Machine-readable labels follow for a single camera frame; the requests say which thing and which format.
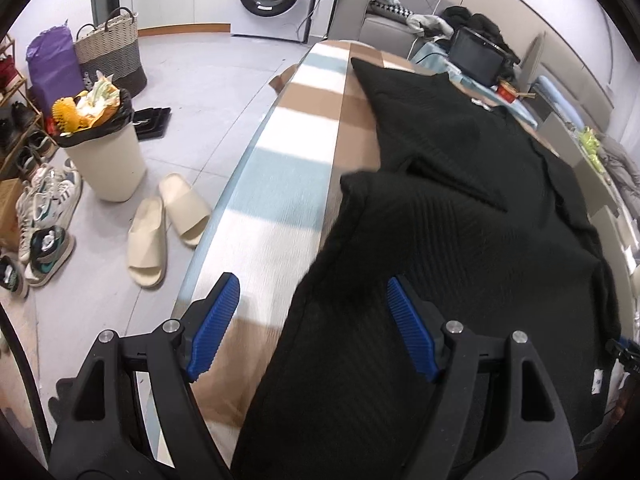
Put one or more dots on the purple plastic bag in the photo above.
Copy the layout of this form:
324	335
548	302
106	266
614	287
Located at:
52	60

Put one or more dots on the cream trash bin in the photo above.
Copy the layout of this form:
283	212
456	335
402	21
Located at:
105	160

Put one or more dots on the black screen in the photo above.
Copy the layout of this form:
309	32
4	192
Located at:
475	57

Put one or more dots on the black white patterned pillow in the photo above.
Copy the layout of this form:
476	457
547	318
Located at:
392	10

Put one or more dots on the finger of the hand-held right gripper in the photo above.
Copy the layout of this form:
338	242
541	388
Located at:
622	352

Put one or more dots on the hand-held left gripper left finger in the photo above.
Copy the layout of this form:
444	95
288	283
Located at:
215	325

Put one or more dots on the white washing machine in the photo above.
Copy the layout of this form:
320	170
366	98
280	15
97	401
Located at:
300	10

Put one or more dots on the grey crumpled cloth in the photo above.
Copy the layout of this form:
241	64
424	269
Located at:
620	170

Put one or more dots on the black knit sweater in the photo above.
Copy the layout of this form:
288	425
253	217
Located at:
450	210

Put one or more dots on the yellow trash item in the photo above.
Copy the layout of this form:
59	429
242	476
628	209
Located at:
67	114

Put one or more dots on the black green sneaker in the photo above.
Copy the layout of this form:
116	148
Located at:
12	275
47	255

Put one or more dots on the woven laundry basket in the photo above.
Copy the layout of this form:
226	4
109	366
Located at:
107	55

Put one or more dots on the grey sofa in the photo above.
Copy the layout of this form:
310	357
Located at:
350	20

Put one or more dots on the cream slipper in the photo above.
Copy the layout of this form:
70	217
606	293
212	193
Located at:
185	205
146	240

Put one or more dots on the shoe rack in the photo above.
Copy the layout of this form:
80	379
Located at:
15	110

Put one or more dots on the red small box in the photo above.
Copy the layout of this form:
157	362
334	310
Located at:
506	92

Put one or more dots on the yellow green small item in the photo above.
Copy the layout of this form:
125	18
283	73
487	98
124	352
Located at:
589	142

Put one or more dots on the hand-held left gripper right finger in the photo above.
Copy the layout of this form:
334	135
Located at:
410	330

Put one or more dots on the black bag on table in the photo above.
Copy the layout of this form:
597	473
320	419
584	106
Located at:
480	22

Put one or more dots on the black tray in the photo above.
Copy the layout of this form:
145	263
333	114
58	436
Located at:
152	122

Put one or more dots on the striped brown blue blanket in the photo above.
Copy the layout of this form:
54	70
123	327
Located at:
290	160

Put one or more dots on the white sneakers pair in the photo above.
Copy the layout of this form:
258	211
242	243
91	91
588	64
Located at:
47	200

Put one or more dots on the light blue cloth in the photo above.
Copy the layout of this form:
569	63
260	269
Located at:
432	60

